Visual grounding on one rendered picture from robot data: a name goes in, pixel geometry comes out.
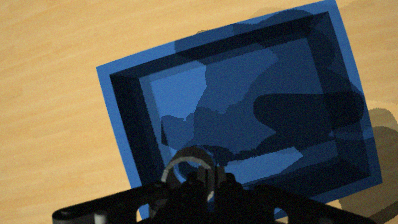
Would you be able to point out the blue crate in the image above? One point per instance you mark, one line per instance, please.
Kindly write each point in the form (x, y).
(275, 99)

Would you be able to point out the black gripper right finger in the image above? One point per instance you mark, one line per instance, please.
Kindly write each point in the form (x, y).
(234, 199)

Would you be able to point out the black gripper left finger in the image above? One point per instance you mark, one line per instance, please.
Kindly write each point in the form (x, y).
(122, 207)

